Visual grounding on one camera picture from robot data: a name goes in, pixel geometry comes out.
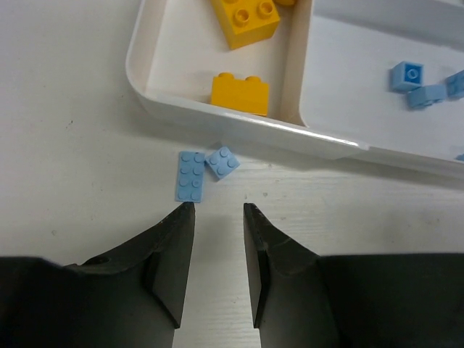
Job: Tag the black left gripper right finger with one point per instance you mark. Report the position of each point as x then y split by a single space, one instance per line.
301 299

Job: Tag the white divided sorting tray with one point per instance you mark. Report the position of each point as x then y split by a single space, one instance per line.
328 67

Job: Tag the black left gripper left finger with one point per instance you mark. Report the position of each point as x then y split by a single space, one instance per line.
129 296

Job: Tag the light blue lego plate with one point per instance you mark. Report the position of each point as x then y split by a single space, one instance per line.
190 179

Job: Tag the yellow lego brick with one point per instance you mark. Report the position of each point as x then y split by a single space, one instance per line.
249 95
246 22
286 3

